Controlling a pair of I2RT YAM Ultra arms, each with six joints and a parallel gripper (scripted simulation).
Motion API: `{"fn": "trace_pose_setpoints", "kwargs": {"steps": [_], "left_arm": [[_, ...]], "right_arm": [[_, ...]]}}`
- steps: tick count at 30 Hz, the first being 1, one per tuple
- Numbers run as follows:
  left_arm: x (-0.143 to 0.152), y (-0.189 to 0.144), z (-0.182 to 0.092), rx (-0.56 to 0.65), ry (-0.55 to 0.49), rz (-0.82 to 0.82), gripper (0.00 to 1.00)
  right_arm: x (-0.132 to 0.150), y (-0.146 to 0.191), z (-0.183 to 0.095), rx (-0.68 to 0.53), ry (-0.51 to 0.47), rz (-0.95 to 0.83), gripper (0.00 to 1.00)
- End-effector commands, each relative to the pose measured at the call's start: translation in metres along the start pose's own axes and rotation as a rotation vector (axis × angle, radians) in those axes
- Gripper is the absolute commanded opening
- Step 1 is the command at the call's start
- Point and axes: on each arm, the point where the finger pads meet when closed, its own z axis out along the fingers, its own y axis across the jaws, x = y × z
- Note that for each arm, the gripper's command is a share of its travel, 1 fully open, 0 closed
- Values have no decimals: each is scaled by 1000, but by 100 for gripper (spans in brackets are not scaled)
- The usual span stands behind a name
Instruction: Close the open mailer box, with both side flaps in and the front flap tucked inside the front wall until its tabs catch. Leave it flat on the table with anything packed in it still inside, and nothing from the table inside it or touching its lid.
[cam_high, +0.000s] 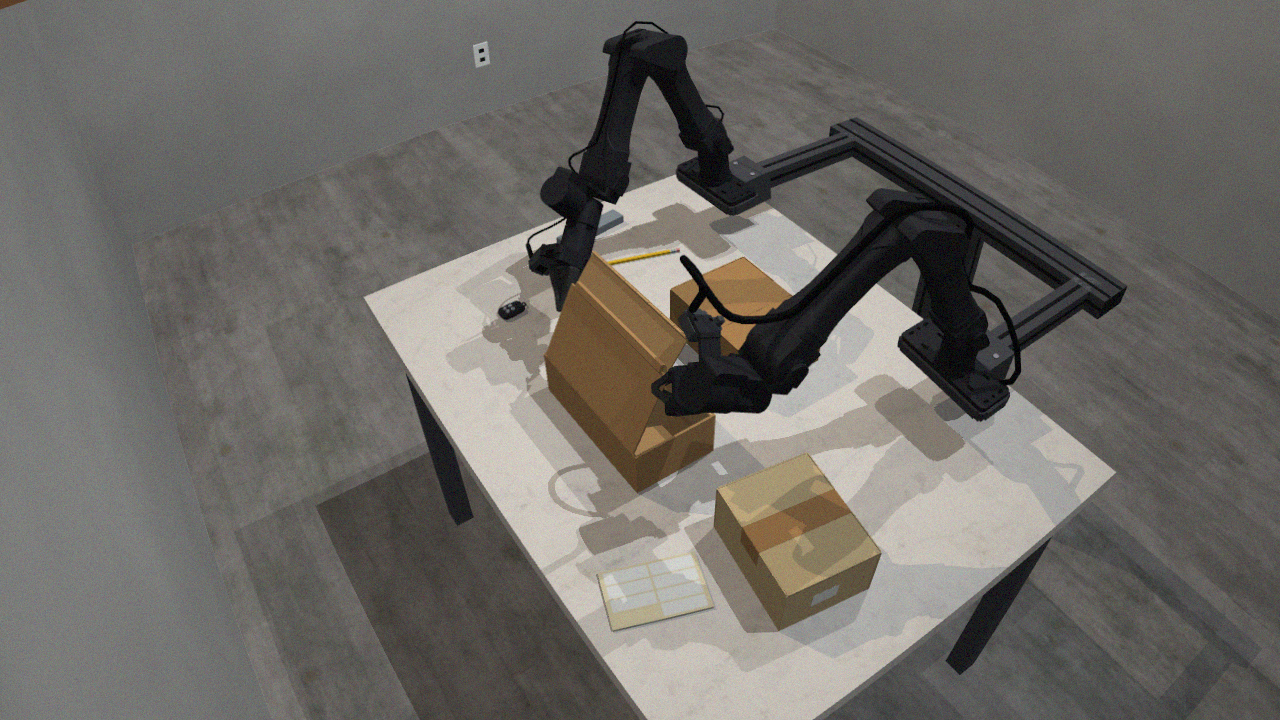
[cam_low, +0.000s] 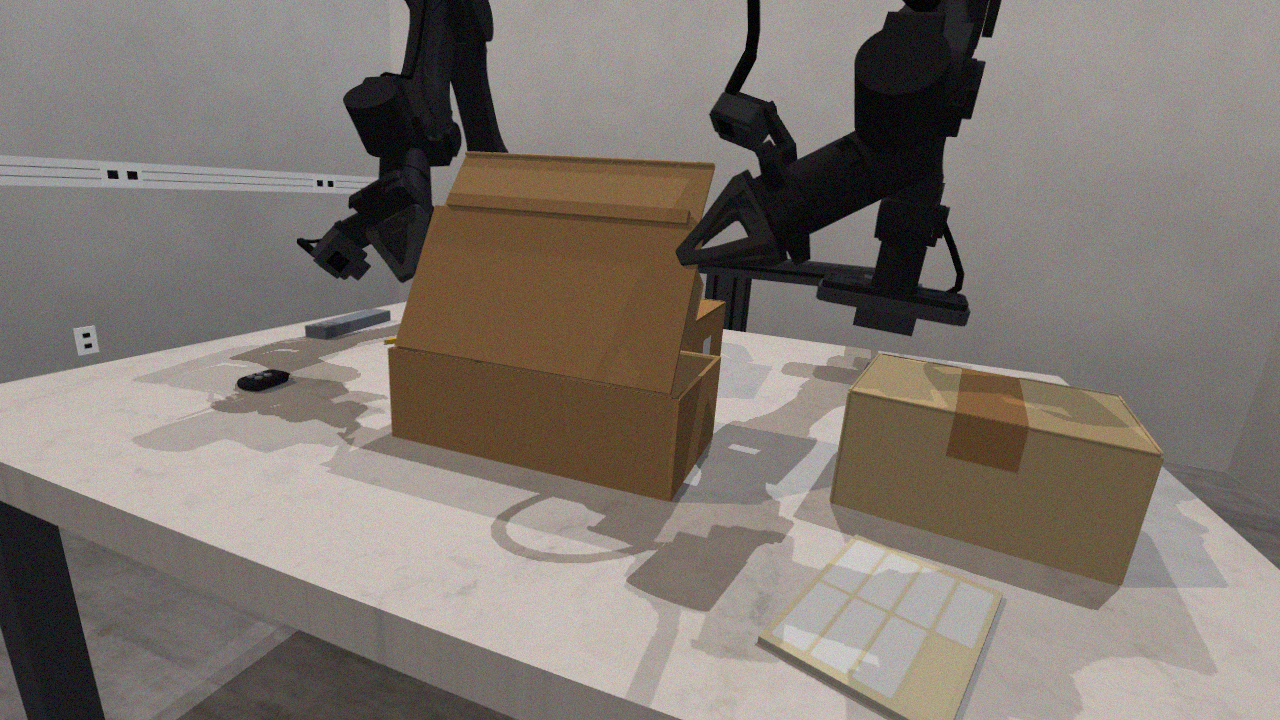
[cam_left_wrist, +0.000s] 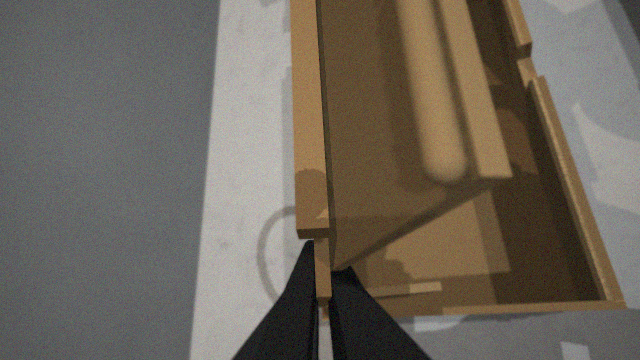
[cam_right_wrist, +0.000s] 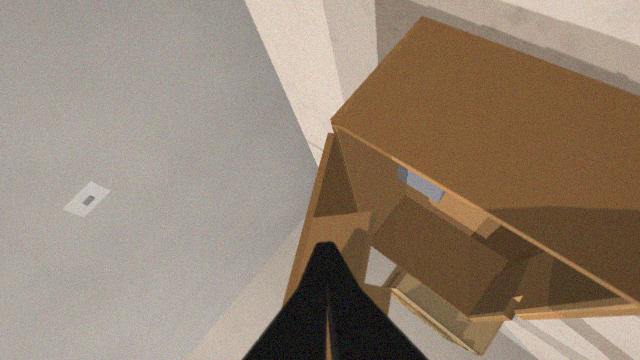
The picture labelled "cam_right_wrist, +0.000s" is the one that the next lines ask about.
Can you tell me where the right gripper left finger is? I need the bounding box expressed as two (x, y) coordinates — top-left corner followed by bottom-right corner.
(242, 242), (327, 360)

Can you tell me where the grey rectangular block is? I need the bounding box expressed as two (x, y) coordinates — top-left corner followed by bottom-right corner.
(398, 163), (446, 203)

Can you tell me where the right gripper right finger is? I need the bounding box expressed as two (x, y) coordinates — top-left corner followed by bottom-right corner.
(325, 241), (429, 360)

